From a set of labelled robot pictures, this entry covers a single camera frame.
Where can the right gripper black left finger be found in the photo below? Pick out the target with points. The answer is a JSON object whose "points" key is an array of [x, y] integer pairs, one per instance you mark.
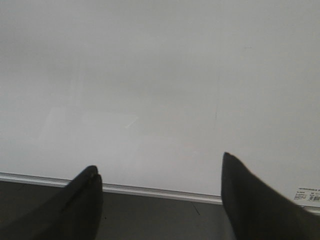
{"points": [[74, 213]]}

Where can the white barcode label sticker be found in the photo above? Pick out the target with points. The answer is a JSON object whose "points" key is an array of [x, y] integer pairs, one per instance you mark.
{"points": [[307, 194]]}

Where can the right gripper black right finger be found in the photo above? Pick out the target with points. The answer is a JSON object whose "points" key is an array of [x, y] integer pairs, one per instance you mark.
{"points": [[258, 212]]}

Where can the white whiteboard with aluminium frame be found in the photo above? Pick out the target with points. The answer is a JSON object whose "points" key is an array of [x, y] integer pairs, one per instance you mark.
{"points": [[154, 92]]}

